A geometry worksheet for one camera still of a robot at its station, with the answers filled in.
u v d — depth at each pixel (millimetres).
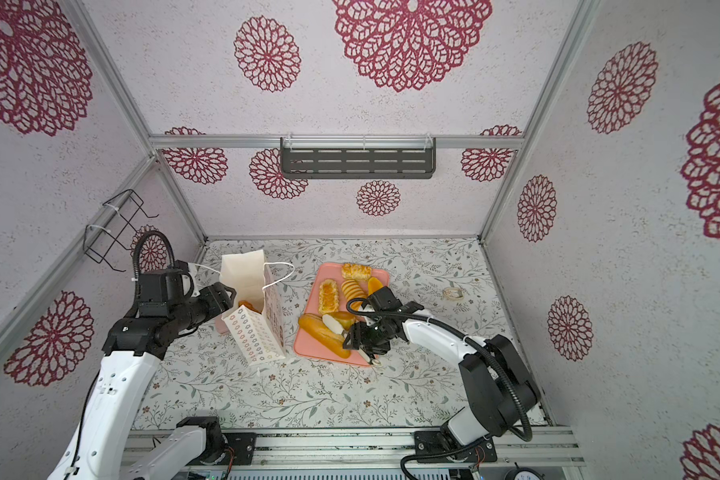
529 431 390
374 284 1029
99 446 384
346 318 910
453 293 1034
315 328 900
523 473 685
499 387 435
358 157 950
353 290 1001
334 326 866
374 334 741
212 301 636
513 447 760
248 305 897
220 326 695
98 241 728
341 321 876
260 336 799
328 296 992
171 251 1023
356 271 1058
